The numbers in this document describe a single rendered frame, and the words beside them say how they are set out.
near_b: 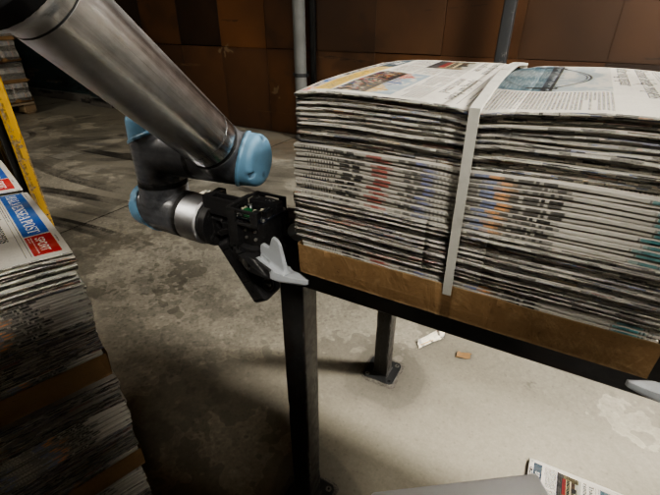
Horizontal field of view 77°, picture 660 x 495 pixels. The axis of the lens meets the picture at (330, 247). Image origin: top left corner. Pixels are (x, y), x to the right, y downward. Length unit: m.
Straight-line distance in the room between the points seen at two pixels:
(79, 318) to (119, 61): 0.38
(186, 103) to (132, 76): 0.07
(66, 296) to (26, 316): 0.05
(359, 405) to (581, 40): 2.97
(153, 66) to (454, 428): 1.25
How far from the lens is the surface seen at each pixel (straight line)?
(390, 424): 1.39
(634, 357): 0.47
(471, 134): 0.38
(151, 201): 0.70
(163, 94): 0.47
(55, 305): 0.67
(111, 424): 0.82
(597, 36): 3.65
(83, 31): 0.41
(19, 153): 2.34
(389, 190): 0.43
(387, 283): 0.48
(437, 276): 0.46
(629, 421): 1.66
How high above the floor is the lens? 1.09
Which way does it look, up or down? 29 degrees down
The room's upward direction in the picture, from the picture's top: straight up
